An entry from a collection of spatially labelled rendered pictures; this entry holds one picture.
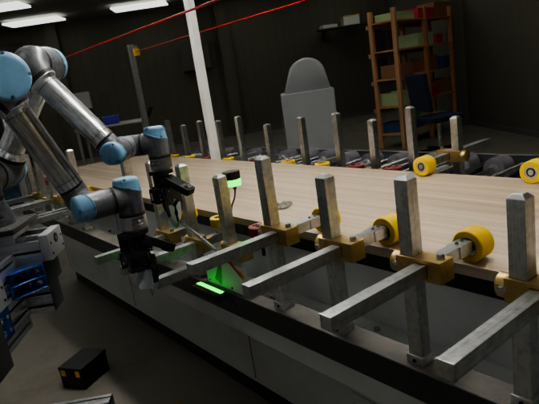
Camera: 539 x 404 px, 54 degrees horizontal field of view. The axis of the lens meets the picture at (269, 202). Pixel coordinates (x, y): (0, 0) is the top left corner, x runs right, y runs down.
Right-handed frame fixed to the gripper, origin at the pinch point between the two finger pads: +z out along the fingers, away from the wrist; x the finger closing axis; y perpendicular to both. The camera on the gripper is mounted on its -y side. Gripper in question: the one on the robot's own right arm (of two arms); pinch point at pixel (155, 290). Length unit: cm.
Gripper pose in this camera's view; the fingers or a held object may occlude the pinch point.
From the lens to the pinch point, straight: 163.4
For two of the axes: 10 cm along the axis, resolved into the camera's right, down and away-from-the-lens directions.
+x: 6.2, 1.0, -7.8
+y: -7.7, 2.5, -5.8
